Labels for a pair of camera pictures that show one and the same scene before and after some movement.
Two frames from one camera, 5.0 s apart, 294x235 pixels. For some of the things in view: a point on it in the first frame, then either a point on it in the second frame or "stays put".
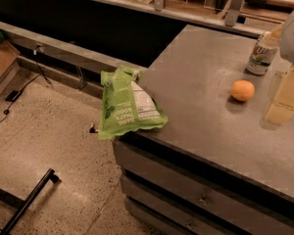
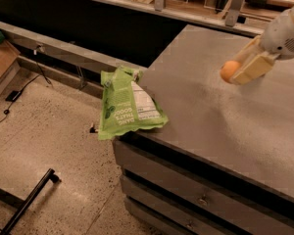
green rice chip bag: x=127 y=105 stays put
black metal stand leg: x=22 y=205 stays put
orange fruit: x=242 y=90 → x=229 y=70
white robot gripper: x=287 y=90 → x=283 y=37
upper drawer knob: x=202 y=202 stays put
